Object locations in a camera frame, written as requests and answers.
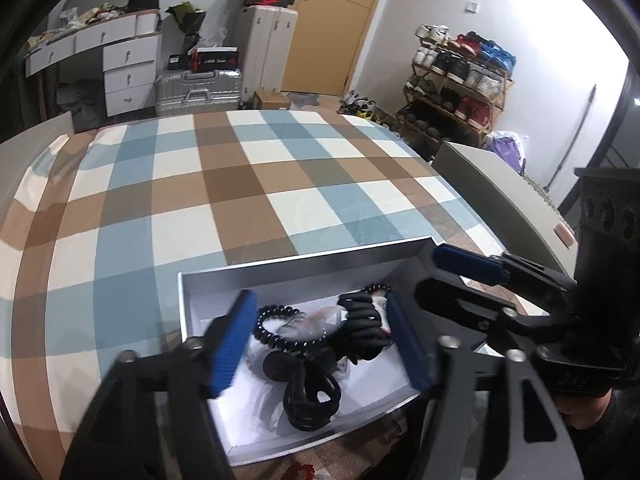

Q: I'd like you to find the black spiral hair tie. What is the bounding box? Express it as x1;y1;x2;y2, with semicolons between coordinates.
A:
282;375;343;432

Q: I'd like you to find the white desk with drawers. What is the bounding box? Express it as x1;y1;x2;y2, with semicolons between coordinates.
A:
25;10;164;117

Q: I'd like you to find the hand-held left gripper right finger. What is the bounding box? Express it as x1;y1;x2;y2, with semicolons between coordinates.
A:
384;291;583;480

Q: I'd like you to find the white suitcase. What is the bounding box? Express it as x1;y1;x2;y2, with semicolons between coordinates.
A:
231;4;301;110

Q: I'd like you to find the black hair claw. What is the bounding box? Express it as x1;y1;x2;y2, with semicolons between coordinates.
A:
262;345;342;396

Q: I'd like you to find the black box with red stripe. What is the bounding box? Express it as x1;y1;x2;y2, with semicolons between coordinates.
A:
189;47;240;72

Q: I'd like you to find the person's right hand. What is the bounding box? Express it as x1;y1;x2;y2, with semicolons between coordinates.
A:
555;391;618;432

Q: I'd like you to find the small-bead dark bracelet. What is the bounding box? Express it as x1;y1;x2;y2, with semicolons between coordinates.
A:
357;283;396;301

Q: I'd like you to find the black hair claw clip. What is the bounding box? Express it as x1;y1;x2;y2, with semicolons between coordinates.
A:
337;292;394;364

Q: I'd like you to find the black-wrapped bouquet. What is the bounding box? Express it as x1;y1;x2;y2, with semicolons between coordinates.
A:
164;2;207;54

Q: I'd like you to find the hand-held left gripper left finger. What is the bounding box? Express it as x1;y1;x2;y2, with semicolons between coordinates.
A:
60;289;258;480

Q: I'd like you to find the small cardboard box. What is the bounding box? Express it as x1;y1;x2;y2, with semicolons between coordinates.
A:
252;89;292;111

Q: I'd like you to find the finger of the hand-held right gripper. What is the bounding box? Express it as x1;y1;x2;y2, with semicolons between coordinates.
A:
414;272;552;356
432;246;577;314

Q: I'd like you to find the silver suitcase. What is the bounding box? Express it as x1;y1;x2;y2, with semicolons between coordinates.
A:
154;67;244;117

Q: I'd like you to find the grey ottoman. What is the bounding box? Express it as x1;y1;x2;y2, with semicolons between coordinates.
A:
0;110;76;148
432;140;577;263

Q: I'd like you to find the wooden shoe rack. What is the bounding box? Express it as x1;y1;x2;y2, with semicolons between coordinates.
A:
395;35;515;148
400;24;517;131

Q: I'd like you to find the purple plastic bag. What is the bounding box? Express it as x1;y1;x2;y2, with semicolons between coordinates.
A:
487;130;529;174

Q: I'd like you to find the plaid blanket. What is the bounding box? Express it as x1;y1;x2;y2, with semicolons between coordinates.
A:
0;109;551;480

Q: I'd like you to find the small clear plastic bag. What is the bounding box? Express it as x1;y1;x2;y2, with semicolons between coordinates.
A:
295;305;351;341

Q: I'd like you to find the desk clutter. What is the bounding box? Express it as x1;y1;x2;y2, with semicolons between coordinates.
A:
29;4;129;47

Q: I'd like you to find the pile of shoes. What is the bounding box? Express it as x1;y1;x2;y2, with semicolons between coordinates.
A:
338;90;397;134

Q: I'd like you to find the silver cardboard box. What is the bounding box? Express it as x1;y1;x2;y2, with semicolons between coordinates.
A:
176;234;493;467

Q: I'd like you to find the dark chair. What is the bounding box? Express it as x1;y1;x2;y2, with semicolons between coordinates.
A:
55;80;107;129

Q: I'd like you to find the wooden door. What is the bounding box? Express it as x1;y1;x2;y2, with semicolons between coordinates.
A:
280;0;395;97

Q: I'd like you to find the large-bead black bracelet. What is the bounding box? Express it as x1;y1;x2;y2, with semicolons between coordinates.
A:
256;304;329;357

